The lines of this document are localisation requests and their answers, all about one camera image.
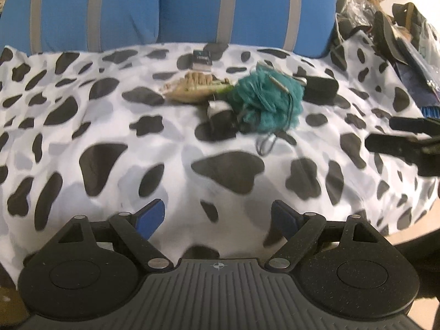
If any tan drawstring pouch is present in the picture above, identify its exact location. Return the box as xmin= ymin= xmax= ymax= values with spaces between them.
xmin=159 ymin=70 xmax=232 ymax=104

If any dark sandal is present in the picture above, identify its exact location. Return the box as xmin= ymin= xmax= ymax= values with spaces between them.
xmin=373 ymin=11 xmax=415 ymax=65

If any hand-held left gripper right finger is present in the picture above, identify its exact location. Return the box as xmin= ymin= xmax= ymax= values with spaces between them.
xmin=264 ymin=199 xmax=383 ymax=271

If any green snack packet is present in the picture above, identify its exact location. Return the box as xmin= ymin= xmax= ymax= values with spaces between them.
xmin=208 ymin=78 xmax=235 ymax=94

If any small black box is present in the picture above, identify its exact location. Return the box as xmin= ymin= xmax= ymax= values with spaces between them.
xmin=192 ymin=49 xmax=212 ymax=72

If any black and white sock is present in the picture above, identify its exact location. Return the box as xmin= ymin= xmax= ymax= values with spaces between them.
xmin=205 ymin=99 xmax=242 ymax=135

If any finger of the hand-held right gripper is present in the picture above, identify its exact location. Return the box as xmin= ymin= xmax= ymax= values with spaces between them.
xmin=389 ymin=116 xmax=440 ymax=135
xmin=365 ymin=133 xmax=440 ymax=177

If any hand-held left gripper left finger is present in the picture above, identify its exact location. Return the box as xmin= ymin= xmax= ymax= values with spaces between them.
xmin=55 ymin=198 xmax=173 ymax=272

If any blue grey striped pillow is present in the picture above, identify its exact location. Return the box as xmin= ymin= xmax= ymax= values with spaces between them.
xmin=157 ymin=0 xmax=337 ymax=60
xmin=0 ymin=0 xmax=163 ymax=56

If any cow print blanket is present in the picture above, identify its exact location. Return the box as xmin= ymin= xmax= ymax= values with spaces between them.
xmin=0 ymin=32 xmax=440 ymax=284

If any teal mesh bath pouf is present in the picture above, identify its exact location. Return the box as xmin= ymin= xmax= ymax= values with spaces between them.
xmin=228 ymin=62 xmax=305 ymax=156

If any clear plastic bag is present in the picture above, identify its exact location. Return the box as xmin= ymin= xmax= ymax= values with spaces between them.
xmin=344 ymin=0 xmax=379 ymax=30

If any dark green bag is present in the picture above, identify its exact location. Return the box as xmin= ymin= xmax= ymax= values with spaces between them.
xmin=392 ymin=2 xmax=431 ymax=50

